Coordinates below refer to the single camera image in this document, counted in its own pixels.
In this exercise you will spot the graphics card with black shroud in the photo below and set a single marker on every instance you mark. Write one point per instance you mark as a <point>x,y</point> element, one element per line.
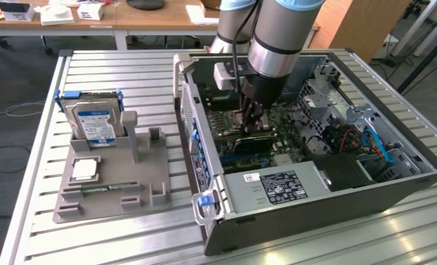
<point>253,145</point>

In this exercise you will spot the black air shroud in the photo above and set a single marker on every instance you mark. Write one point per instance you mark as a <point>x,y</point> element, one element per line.
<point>339,171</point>

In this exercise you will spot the silver CPU chip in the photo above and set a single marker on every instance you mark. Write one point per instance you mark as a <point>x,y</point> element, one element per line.
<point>84,169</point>

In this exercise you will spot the wooden cabinet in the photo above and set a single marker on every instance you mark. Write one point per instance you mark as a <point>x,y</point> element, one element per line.
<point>365,25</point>

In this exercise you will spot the brown cardboard box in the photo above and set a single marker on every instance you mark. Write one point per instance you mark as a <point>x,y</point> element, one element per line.
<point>210,5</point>

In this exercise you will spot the white box with dark lid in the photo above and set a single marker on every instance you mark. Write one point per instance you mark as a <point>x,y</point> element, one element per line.
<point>17,13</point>

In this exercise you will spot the wooden desk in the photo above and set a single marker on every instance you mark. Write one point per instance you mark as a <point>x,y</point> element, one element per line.
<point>159,19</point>
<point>27,26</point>

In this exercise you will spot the green motherboard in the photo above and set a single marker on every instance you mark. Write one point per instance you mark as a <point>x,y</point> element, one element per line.
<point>291,143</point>

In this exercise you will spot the perforated metal drive cage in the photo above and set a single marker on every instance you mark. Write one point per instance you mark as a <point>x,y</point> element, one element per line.
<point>321,110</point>

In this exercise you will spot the white box with round disc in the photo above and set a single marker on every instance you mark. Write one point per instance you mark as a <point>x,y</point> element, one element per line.
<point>56,15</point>

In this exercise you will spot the white table frame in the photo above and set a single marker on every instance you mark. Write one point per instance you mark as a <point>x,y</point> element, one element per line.
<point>436,25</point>

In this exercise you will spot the black expansion slot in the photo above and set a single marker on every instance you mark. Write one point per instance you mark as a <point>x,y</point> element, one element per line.
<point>243,165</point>

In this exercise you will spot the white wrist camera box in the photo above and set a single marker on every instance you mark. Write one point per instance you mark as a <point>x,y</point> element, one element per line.
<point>223,77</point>

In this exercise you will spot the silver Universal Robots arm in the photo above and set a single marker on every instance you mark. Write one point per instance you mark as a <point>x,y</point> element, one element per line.
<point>273,36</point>

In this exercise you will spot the small white printed box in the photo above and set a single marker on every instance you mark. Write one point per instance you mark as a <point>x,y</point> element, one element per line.
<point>89,12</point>

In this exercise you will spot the black monitor base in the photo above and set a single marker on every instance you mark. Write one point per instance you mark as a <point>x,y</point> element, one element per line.
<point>144,5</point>

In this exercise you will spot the blue card retention clip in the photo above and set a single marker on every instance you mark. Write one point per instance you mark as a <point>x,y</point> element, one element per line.
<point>194,135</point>

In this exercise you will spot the grey power supply unit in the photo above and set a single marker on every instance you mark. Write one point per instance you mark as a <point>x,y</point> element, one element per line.
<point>277,187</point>

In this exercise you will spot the metal disk bay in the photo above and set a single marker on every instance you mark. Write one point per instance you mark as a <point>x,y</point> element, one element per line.
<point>398,163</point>

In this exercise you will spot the black slanted pole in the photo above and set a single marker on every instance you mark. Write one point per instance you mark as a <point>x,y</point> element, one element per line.
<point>424,63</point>

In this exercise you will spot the white floor box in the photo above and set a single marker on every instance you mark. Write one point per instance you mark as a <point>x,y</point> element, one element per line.
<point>385,47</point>

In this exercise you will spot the blue expansion slot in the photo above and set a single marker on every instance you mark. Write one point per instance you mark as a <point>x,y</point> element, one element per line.
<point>236,158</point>

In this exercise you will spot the grey plastic parts rack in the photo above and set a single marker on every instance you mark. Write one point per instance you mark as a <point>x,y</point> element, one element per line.
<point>111,204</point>

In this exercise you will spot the blue disk caddy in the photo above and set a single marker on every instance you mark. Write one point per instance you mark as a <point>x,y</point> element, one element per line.
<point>71,95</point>

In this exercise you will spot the blue case latch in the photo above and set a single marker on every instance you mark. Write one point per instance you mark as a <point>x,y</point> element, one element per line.
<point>204,200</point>

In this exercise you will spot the CPU socket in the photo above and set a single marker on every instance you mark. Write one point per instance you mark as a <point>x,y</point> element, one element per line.
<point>234,121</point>

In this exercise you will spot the hard disk with blue label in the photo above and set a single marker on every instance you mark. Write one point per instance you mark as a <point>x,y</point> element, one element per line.
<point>92,124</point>

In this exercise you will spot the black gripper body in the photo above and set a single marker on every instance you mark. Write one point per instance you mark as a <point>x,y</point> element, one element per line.
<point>263,88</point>

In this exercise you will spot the open dark grey PC case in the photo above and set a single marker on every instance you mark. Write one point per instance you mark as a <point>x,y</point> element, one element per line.
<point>314,220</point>

